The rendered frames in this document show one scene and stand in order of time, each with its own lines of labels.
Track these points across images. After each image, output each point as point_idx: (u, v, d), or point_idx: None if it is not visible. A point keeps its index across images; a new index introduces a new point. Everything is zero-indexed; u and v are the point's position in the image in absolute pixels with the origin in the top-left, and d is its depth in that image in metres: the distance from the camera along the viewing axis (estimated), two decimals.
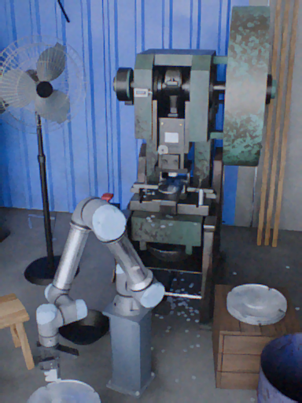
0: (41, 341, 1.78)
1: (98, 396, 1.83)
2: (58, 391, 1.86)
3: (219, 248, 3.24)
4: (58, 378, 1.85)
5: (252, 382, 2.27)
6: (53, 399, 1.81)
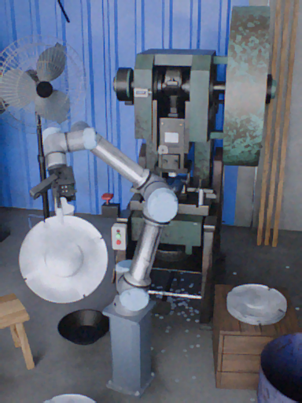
0: None
1: (105, 247, 1.60)
2: (59, 231, 1.60)
3: (219, 248, 3.24)
4: None
5: (252, 382, 2.27)
6: (53, 244, 1.58)
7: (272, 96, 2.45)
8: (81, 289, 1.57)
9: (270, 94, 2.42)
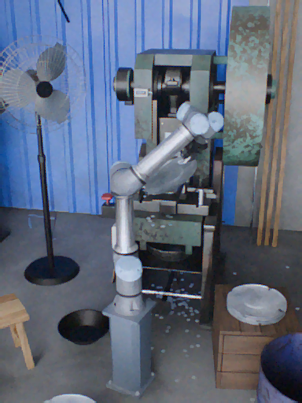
0: (198, 139, 2.09)
1: None
2: (178, 164, 2.32)
3: (219, 248, 3.24)
4: (187, 161, 2.25)
5: (252, 382, 2.27)
6: (179, 168, 2.37)
7: None
8: (156, 190, 2.44)
9: None
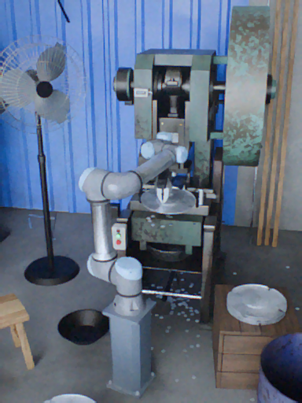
0: None
1: (149, 208, 2.42)
2: (181, 206, 2.45)
3: (219, 248, 3.24)
4: (156, 193, 2.45)
5: (252, 382, 2.27)
6: (178, 201, 2.49)
7: None
8: (149, 194, 2.56)
9: None
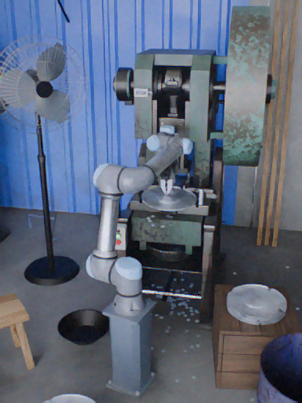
0: None
1: (149, 205, 2.44)
2: (180, 204, 2.47)
3: (219, 248, 3.24)
4: (160, 185, 2.54)
5: (252, 382, 2.27)
6: (179, 199, 2.51)
7: None
8: (149, 192, 2.58)
9: None
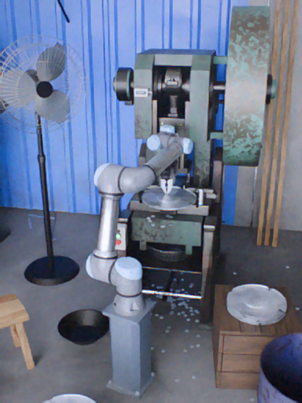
0: None
1: (149, 205, 2.44)
2: (180, 203, 2.47)
3: (219, 248, 3.24)
4: (160, 184, 2.55)
5: (252, 382, 2.27)
6: (179, 198, 2.51)
7: None
8: (149, 193, 2.59)
9: None
